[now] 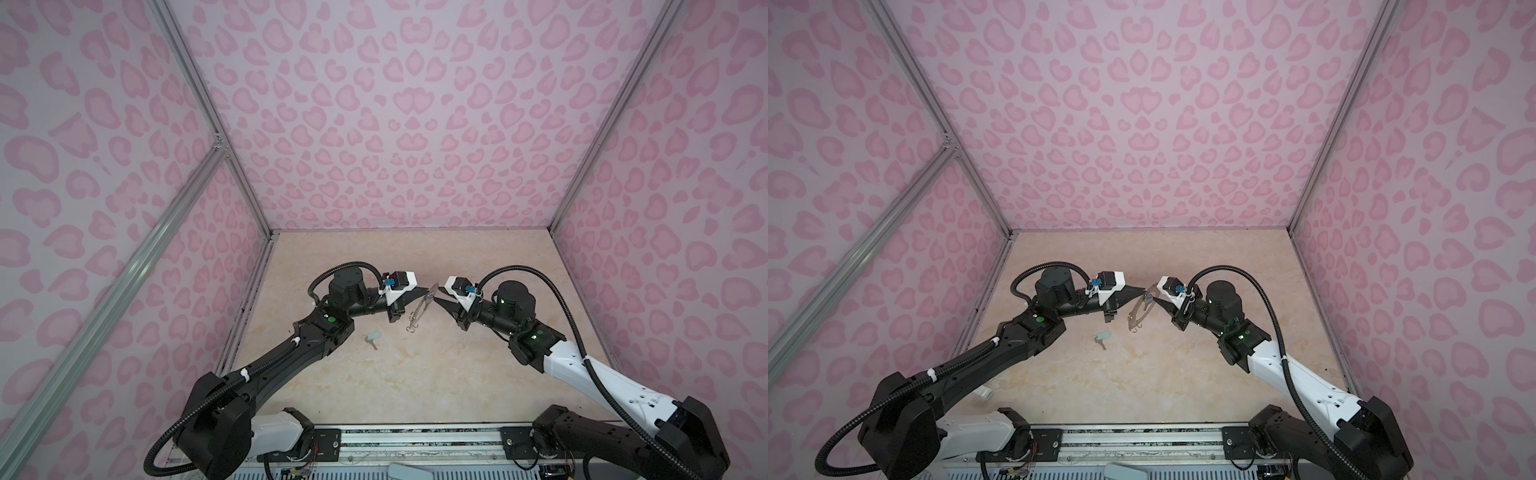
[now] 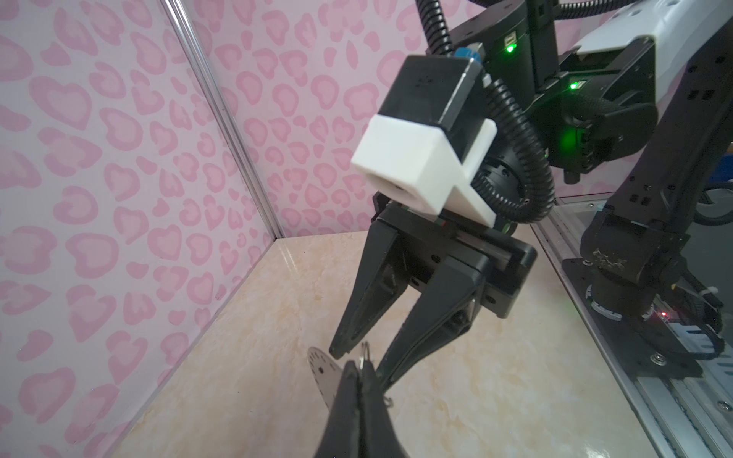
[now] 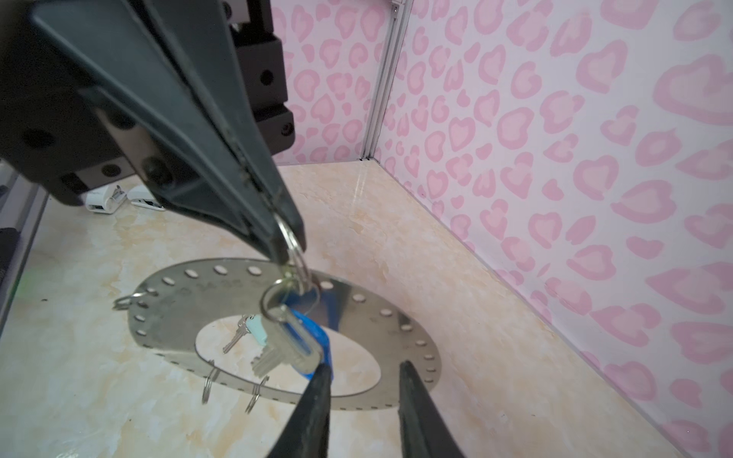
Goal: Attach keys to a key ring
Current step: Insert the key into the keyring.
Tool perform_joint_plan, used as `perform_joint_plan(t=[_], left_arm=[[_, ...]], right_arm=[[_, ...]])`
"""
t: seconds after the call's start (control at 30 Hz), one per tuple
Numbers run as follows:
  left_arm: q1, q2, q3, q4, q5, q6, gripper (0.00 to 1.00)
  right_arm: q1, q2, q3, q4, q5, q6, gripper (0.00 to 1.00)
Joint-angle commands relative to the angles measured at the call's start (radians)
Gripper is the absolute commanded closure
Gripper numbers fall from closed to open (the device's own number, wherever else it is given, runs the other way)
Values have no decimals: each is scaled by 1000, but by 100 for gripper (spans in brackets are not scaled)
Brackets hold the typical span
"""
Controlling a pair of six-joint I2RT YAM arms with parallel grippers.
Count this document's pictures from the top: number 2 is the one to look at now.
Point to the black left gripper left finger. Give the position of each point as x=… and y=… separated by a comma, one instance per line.
x=342, y=433

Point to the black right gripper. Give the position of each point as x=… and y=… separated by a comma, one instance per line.
x=451, y=260

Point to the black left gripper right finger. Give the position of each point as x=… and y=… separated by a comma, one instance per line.
x=377, y=437

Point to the silver perforated metal ring disc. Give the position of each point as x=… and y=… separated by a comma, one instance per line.
x=327, y=374

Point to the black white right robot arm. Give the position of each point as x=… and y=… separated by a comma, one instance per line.
x=576, y=85

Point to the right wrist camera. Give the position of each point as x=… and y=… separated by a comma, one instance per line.
x=425, y=145

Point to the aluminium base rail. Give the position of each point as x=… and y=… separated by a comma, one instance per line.
x=681, y=394

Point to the diagonal aluminium frame bar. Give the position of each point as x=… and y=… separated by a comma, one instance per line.
x=186, y=33

